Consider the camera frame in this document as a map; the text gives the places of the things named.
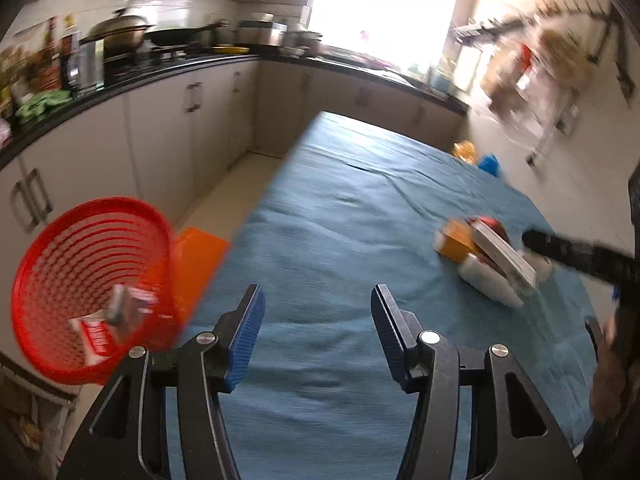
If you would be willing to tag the black wok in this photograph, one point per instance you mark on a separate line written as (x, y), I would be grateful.
(180, 35)

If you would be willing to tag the yellow plastic bag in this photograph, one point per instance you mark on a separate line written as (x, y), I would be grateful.
(465, 152)

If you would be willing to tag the white bottle with red label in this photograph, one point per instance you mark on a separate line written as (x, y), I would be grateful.
(485, 277)

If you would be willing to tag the kitchen window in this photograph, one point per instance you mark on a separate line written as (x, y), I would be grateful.
(380, 5)

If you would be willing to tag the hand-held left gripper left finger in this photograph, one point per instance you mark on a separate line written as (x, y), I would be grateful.
(245, 340)

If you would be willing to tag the green cloth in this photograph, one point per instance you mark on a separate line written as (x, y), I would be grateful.
(42, 105)

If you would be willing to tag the black kitchen countertop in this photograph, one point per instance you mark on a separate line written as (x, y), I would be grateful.
(150, 72)

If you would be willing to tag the grey cardboard box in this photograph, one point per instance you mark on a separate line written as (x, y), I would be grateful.
(505, 255)

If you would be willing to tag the person's right hand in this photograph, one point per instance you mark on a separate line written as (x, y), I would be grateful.
(610, 375)

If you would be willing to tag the steel rectangular pot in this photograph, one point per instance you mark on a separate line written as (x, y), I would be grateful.
(262, 30)

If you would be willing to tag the red plastic basket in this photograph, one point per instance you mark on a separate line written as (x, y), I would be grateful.
(50, 260)

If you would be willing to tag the stack of pots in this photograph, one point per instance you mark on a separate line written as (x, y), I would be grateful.
(302, 42)

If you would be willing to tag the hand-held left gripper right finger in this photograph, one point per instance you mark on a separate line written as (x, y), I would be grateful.
(387, 345)

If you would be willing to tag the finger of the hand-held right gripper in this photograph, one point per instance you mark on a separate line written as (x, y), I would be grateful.
(575, 255)

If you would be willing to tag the wall hook rack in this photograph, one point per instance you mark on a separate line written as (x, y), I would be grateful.
(550, 15)

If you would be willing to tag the beige lower cabinets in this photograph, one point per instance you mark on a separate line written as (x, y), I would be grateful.
(150, 135)

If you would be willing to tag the blue plastic bag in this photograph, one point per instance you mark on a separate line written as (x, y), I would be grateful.
(489, 164)

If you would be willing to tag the yellow dish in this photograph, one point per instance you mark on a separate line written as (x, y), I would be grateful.
(230, 50)

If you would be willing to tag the red white wet wipe packet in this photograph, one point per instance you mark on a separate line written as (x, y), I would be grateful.
(95, 337)

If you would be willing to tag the hanging plastic bags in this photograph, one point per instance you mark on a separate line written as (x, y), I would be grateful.
(540, 70)

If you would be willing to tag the blue tablecloth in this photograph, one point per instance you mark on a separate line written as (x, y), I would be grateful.
(350, 210)

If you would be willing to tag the orange cardboard box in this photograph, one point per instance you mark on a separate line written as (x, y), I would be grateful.
(452, 242)

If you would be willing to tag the white barcode box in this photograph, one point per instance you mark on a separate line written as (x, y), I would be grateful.
(130, 307)

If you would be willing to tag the silver electric kettle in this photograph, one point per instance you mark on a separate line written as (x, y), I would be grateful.
(85, 67)

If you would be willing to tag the orange plastic stool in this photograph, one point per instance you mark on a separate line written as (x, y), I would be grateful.
(200, 270)

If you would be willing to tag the steel wok with lid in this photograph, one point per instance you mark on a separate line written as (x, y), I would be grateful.
(120, 32)

